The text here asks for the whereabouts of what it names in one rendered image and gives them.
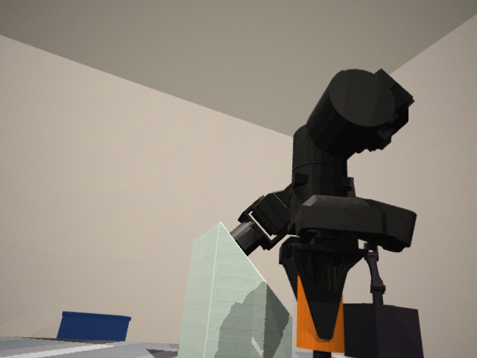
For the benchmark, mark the orange knob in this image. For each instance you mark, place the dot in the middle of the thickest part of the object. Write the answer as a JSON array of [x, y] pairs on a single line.
[[306, 333]]

